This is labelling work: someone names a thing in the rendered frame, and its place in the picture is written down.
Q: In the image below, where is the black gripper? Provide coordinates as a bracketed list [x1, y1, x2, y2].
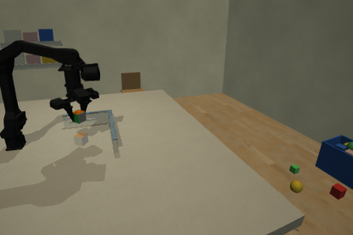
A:
[50, 81, 99, 120]

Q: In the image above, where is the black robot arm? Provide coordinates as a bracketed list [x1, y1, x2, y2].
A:
[0, 40, 100, 151]

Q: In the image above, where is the transparent orange cube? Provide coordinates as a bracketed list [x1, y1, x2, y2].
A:
[74, 132, 88, 146]

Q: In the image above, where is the clear glass wall panel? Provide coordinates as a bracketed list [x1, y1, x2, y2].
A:
[63, 110, 109, 127]

